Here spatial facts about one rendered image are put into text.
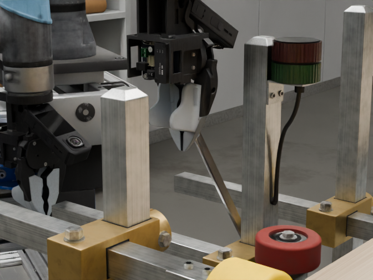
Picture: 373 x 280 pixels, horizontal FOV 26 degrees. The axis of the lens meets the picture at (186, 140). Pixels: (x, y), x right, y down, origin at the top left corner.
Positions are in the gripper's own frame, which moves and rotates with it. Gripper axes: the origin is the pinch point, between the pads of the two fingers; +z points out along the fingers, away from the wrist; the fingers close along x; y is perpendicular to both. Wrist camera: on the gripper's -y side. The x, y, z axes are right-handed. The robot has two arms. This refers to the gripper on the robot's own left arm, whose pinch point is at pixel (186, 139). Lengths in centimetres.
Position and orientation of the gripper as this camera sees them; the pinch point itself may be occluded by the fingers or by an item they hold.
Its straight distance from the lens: 103.6
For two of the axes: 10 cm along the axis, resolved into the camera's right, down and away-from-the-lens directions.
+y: -6.3, 1.9, -7.5
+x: 7.7, 1.5, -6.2
